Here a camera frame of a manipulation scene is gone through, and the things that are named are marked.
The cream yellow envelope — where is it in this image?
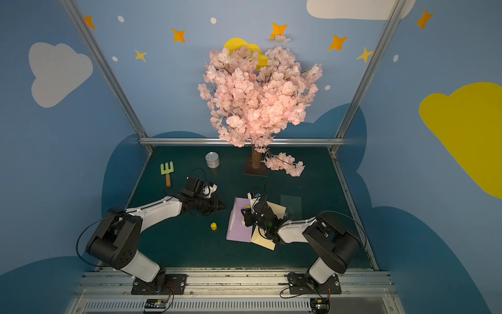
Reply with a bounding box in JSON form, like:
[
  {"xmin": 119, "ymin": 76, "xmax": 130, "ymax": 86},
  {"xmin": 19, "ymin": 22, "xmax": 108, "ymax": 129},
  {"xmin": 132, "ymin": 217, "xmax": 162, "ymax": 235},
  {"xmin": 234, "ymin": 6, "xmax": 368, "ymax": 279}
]
[{"xmin": 249, "ymin": 200, "xmax": 286, "ymax": 251}]

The purple envelope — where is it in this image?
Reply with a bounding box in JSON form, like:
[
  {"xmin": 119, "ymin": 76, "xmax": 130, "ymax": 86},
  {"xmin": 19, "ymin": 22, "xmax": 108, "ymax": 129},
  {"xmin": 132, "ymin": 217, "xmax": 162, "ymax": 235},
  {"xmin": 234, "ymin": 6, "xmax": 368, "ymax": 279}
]
[{"xmin": 226, "ymin": 198, "xmax": 253, "ymax": 243}]

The dark green envelope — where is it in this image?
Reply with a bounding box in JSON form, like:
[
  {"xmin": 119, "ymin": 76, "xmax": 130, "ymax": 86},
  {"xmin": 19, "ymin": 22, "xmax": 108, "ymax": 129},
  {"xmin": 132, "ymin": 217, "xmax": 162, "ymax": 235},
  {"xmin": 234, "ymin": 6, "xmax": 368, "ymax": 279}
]
[{"xmin": 281, "ymin": 195, "xmax": 303, "ymax": 221}]

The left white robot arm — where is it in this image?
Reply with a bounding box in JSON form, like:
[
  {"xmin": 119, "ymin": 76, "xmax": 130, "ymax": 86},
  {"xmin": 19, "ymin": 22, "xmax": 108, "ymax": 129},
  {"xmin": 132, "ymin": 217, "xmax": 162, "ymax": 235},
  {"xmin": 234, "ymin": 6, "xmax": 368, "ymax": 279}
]
[{"xmin": 86, "ymin": 177, "xmax": 226, "ymax": 283}]

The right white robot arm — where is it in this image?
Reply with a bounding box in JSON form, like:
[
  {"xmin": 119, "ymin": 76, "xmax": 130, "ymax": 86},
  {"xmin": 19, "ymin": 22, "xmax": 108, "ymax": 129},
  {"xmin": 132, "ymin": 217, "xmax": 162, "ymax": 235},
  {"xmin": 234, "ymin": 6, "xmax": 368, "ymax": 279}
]
[{"xmin": 241, "ymin": 200, "xmax": 366, "ymax": 288}]

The green toy garden rake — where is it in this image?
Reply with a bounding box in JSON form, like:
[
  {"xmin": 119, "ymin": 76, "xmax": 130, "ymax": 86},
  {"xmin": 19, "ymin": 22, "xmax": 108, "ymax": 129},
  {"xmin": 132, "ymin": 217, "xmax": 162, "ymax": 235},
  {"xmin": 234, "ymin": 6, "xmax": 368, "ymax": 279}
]
[{"xmin": 160, "ymin": 162, "xmax": 175, "ymax": 188}]

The silver tin can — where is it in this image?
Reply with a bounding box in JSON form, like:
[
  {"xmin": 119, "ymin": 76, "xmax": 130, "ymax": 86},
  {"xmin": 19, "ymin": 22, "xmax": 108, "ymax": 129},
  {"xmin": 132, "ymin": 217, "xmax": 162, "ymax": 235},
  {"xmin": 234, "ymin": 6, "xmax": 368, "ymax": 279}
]
[{"xmin": 205, "ymin": 152, "xmax": 220, "ymax": 169}]

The fallen pink blossom branch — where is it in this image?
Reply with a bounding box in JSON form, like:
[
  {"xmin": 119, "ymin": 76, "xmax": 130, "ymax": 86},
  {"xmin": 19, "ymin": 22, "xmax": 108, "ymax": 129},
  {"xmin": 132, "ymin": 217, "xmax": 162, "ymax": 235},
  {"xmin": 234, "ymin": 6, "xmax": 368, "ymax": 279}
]
[{"xmin": 264, "ymin": 153, "xmax": 305, "ymax": 177}]

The right small circuit board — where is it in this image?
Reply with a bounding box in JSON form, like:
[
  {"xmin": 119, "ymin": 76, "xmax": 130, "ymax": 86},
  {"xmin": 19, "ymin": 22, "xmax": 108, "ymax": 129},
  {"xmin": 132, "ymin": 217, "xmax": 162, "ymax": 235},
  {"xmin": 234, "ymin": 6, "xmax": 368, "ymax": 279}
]
[{"xmin": 310, "ymin": 298, "xmax": 329, "ymax": 314}]

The small circuit board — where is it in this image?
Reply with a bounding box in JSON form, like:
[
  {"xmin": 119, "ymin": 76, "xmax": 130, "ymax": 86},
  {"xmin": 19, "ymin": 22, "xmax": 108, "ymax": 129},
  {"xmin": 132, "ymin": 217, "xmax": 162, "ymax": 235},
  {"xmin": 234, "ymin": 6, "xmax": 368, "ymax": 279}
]
[
  {"xmin": 144, "ymin": 298, "xmax": 169, "ymax": 311},
  {"xmin": 310, "ymin": 298, "xmax": 329, "ymax": 314}
]

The left small circuit board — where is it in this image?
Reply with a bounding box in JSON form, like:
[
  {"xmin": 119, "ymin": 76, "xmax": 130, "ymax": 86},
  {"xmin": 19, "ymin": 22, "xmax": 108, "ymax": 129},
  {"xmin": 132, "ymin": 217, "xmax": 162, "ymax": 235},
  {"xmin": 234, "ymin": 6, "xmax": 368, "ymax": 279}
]
[{"xmin": 144, "ymin": 298, "xmax": 169, "ymax": 311}]

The pink cherry blossom tree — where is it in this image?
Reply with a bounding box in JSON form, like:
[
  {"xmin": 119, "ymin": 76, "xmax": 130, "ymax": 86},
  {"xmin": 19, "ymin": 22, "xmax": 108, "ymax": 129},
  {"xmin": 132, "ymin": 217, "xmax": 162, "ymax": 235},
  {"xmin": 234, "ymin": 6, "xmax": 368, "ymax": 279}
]
[{"xmin": 198, "ymin": 35, "xmax": 323, "ymax": 165}]

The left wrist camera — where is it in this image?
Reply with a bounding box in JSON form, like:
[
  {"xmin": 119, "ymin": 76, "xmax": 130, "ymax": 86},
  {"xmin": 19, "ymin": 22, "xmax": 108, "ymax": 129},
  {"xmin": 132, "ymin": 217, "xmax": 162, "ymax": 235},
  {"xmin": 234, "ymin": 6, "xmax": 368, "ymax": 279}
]
[{"xmin": 201, "ymin": 182, "xmax": 218, "ymax": 198}]

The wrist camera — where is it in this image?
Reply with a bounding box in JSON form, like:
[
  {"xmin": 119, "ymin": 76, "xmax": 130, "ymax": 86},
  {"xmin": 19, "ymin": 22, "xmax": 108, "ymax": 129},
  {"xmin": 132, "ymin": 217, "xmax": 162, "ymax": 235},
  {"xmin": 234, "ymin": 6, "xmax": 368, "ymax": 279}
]
[
  {"xmin": 247, "ymin": 192, "xmax": 262, "ymax": 211},
  {"xmin": 201, "ymin": 182, "xmax": 218, "ymax": 198}
]

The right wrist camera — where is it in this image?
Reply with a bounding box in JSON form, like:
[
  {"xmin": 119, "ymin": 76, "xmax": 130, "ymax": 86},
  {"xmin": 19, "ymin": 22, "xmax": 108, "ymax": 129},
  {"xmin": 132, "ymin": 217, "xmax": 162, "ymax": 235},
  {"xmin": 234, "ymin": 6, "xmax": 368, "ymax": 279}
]
[{"xmin": 247, "ymin": 192, "xmax": 262, "ymax": 211}]

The rear aluminium frame bar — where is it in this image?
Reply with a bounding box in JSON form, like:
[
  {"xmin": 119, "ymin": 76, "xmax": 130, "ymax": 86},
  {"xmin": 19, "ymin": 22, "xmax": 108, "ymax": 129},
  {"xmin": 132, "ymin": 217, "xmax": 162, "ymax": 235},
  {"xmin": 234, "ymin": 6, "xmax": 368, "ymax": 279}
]
[{"xmin": 139, "ymin": 137, "xmax": 346, "ymax": 148}]

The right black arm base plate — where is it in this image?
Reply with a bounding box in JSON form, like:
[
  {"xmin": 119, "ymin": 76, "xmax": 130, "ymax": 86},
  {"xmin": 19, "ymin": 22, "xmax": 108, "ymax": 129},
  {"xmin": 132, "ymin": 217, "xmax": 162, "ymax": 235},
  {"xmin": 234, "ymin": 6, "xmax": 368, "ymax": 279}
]
[{"xmin": 286, "ymin": 272, "xmax": 342, "ymax": 295}]

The aluminium mounting rail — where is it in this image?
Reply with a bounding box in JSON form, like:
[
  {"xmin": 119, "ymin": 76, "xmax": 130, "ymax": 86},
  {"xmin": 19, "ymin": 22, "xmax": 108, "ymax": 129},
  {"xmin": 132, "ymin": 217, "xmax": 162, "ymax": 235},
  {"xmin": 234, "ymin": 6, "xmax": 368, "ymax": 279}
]
[{"xmin": 66, "ymin": 268, "xmax": 405, "ymax": 313}]

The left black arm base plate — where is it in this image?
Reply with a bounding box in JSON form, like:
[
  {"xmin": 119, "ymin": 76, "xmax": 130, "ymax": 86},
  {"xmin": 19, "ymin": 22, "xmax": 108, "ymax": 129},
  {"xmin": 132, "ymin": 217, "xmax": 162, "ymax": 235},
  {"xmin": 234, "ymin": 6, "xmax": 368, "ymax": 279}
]
[{"xmin": 131, "ymin": 272, "xmax": 188, "ymax": 296}]

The right aluminium frame post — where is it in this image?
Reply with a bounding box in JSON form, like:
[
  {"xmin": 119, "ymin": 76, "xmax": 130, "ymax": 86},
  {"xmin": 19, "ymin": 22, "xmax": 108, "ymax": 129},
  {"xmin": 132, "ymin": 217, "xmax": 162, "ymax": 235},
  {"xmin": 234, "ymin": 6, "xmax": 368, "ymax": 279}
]
[{"xmin": 335, "ymin": 0, "xmax": 407, "ymax": 140}]

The aluminium frame post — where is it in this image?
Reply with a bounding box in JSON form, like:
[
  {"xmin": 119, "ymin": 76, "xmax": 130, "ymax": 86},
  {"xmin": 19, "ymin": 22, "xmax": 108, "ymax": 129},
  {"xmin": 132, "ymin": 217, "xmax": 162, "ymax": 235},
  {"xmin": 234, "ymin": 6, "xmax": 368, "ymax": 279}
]
[
  {"xmin": 335, "ymin": 0, "xmax": 407, "ymax": 140},
  {"xmin": 60, "ymin": 0, "xmax": 148, "ymax": 137}
]

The left aluminium frame post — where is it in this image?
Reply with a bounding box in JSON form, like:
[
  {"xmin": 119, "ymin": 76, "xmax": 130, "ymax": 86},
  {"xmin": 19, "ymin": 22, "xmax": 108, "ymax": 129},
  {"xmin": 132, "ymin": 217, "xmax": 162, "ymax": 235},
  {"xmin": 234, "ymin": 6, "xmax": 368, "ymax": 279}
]
[{"xmin": 60, "ymin": 0, "xmax": 148, "ymax": 137}]

